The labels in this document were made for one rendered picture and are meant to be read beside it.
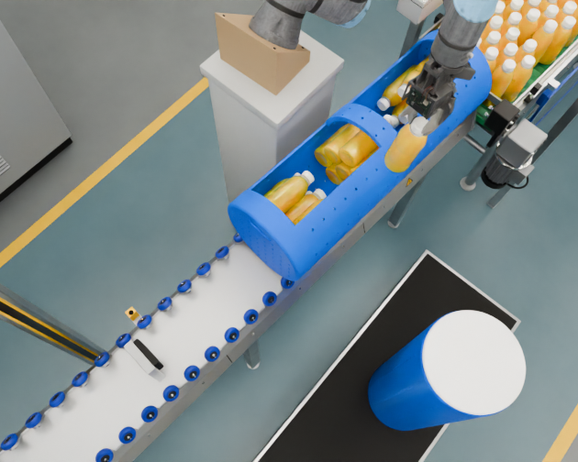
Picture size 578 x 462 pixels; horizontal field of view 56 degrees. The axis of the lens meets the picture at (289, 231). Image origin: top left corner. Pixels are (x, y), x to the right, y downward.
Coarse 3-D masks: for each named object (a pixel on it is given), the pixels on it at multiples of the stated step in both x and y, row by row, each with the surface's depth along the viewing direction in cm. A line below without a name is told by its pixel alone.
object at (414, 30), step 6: (414, 24) 206; (420, 24) 206; (408, 30) 211; (414, 30) 208; (420, 30) 210; (408, 36) 213; (414, 36) 210; (408, 42) 215; (414, 42) 215; (402, 48) 220; (408, 48) 217; (402, 54) 223
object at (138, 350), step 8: (128, 344) 140; (136, 344) 140; (128, 352) 139; (136, 352) 139; (144, 352) 139; (136, 360) 138; (144, 360) 138; (152, 360) 139; (144, 368) 137; (152, 368) 137; (160, 368) 144; (152, 376) 141; (160, 376) 147
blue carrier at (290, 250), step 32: (480, 64) 162; (480, 96) 167; (320, 128) 162; (384, 128) 150; (448, 128) 163; (288, 160) 161; (416, 160) 158; (256, 192) 143; (352, 192) 146; (384, 192) 155; (256, 224) 140; (288, 224) 138; (320, 224) 142; (352, 224) 152; (288, 256) 139; (320, 256) 148
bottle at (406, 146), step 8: (408, 128) 124; (400, 136) 126; (408, 136) 124; (416, 136) 123; (392, 144) 132; (400, 144) 127; (408, 144) 125; (416, 144) 125; (424, 144) 126; (392, 152) 133; (400, 152) 129; (408, 152) 128; (416, 152) 128; (384, 160) 138; (392, 160) 134; (400, 160) 132; (408, 160) 132; (392, 168) 137; (400, 168) 136
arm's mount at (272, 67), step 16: (224, 16) 150; (240, 16) 159; (224, 32) 154; (240, 32) 149; (224, 48) 161; (240, 48) 155; (256, 48) 150; (272, 48) 147; (304, 48) 162; (240, 64) 162; (256, 64) 156; (272, 64) 151; (288, 64) 156; (304, 64) 166; (256, 80) 163; (272, 80) 157; (288, 80) 163
